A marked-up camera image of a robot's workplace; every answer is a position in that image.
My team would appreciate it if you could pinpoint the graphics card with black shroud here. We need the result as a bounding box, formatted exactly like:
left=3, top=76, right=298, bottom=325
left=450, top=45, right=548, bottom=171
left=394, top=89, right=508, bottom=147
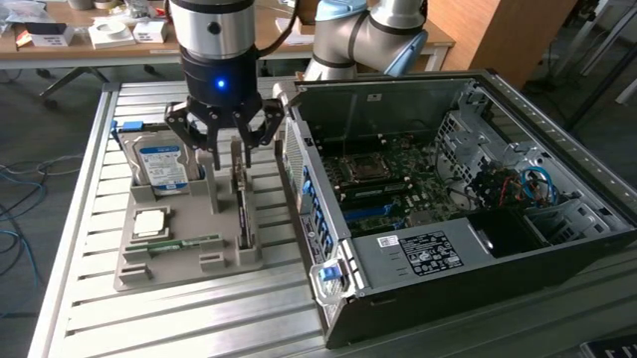
left=231, top=156, right=258, bottom=251

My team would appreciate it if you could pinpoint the small white box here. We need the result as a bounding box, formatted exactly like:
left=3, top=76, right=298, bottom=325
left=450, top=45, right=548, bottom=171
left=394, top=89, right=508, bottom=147
left=133, top=21, right=170, bottom=44

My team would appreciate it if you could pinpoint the blue expansion slot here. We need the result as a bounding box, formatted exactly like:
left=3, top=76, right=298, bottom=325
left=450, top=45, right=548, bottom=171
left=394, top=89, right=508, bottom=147
left=342, top=204, right=394, bottom=222

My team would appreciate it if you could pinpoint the white paper stack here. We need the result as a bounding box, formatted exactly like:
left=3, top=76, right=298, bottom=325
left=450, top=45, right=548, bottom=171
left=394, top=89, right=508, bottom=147
left=276, top=17, right=316, bottom=46

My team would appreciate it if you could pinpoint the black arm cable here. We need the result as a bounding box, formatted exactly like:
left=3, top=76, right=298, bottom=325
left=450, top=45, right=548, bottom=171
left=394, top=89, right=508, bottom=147
left=257, top=0, right=301, bottom=60

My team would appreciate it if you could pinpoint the hard disk with blue bracket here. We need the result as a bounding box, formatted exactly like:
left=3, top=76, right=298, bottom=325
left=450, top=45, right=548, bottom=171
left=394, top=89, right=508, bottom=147
left=110, top=116, right=206, bottom=197

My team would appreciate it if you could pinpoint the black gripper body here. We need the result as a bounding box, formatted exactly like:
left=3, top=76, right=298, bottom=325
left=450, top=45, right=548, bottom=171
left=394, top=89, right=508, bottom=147
left=178, top=46, right=265, bottom=110

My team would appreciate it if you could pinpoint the CPU socket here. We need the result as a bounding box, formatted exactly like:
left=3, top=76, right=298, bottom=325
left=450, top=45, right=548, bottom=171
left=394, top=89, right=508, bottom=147
left=341, top=153, right=394, bottom=183

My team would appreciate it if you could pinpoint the green RAM stick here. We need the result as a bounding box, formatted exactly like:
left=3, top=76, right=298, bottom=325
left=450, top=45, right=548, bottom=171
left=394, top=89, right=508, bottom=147
left=123, top=233, right=223, bottom=253

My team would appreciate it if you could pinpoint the blue floor cable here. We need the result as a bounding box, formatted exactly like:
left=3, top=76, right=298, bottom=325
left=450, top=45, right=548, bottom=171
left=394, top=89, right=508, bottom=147
left=0, top=163, right=50, bottom=318

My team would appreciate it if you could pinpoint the black plastic fan shroud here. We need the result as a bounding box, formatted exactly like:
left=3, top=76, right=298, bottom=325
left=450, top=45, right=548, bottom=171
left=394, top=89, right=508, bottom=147
left=467, top=208, right=553, bottom=259

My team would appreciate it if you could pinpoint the silver CPU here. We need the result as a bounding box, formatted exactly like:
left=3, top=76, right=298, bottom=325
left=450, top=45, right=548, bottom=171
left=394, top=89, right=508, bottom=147
left=133, top=210, right=169, bottom=238

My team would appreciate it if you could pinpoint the grey power supply unit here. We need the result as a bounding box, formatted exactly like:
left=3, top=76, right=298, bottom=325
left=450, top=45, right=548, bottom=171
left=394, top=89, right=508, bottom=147
left=346, top=217, right=495, bottom=291

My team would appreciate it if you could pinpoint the blue wire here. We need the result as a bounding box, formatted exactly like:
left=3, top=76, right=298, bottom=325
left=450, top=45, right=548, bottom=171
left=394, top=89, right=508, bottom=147
left=520, top=166, right=560, bottom=207

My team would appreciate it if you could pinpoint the black open PC case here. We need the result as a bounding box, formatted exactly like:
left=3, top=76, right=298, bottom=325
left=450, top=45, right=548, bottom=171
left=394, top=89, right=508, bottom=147
left=272, top=68, right=637, bottom=350

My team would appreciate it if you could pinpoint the white box with black inlay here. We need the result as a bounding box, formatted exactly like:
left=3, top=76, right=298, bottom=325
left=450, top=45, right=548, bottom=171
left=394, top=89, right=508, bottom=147
left=23, top=22, right=77, bottom=48

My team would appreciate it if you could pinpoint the grey parts rack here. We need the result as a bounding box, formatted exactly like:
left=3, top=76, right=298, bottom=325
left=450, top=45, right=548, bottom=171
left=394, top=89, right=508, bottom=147
left=113, top=143, right=265, bottom=292

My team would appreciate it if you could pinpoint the grey metal disk bay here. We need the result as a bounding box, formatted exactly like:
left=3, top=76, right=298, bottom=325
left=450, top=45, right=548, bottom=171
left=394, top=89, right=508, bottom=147
left=525, top=199, right=612, bottom=248

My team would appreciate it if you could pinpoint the wooden cabinet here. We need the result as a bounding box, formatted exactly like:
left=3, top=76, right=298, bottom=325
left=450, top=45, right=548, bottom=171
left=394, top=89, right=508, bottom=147
left=428, top=0, right=581, bottom=90

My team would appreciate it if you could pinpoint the white box with tape roll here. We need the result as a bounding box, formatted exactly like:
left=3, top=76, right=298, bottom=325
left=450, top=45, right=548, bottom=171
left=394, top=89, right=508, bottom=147
left=89, top=20, right=138, bottom=50

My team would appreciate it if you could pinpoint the wooden desk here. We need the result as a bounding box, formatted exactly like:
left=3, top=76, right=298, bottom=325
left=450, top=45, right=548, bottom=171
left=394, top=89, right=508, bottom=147
left=0, top=0, right=457, bottom=81

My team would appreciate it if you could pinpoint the green motherboard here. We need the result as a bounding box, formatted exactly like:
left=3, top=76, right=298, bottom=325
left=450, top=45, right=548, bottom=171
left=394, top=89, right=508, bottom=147
left=321, top=137, right=475, bottom=238

